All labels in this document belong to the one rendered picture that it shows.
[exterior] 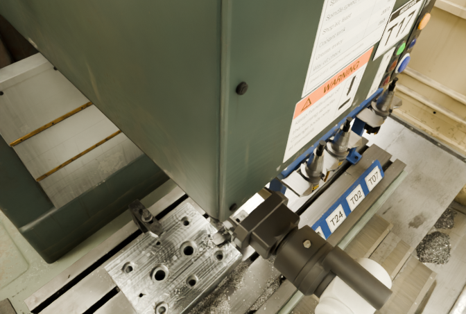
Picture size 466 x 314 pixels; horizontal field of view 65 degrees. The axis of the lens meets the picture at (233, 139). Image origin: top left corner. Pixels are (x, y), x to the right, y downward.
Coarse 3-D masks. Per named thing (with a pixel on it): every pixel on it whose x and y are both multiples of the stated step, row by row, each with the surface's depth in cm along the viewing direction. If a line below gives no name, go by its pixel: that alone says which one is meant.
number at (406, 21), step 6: (408, 12) 49; (414, 12) 50; (402, 18) 48; (408, 18) 50; (402, 24) 50; (408, 24) 52; (396, 30) 49; (402, 30) 51; (396, 36) 51; (390, 42) 51
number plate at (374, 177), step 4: (376, 168) 126; (372, 172) 125; (376, 172) 126; (368, 176) 123; (372, 176) 125; (376, 176) 126; (380, 176) 127; (368, 180) 123; (372, 180) 125; (376, 180) 126; (368, 184) 123; (372, 184) 125; (368, 188) 124; (372, 188) 125
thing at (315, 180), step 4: (304, 164) 94; (300, 168) 91; (324, 168) 91; (300, 172) 91; (304, 172) 90; (324, 172) 90; (304, 176) 90; (308, 176) 89; (312, 176) 90; (316, 176) 90; (320, 176) 91; (324, 176) 91; (308, 180) 90; (312, 180) 89; (316, 180) 89; (316, 184) 91
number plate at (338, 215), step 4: (340, 204) 116; (336, 208) 115; (340, 208) 116; (332, 212) 114; (336, 212) 115; (340, 212) 116; (332, 216) 113; (336, 216) 115; (340, 216) 116; (344, 216) 117; (328, 220) 112; (332, 220) 114; (336, 220) 115; (340, 220) 116; (328, 224) 113; (332, 224) 114; (336, 224) 115; (332, 228) 114
